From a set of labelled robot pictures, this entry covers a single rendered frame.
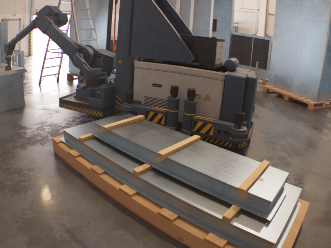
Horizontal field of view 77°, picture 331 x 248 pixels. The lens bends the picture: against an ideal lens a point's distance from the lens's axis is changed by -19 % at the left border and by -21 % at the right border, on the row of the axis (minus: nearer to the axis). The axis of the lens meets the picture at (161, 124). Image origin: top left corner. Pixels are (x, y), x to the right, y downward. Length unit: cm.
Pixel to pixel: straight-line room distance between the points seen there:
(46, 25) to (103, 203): 274
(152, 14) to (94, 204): 208
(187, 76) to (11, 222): 216
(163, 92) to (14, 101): 258
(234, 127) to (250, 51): 574
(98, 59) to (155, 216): 248
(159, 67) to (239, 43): 558
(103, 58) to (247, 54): 540
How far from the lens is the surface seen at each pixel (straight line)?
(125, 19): 310
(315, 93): 622
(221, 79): 261
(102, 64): 358
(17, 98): 437
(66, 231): 172
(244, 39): 811
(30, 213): 191
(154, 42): 290
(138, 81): 296
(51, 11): 402
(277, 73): 681
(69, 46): 358
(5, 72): 420
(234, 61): 282
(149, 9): 295
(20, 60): 713
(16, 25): 1433
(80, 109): 340
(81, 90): 356
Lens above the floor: 120
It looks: 21 degrees down
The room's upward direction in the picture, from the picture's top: 4 degrees clockwise
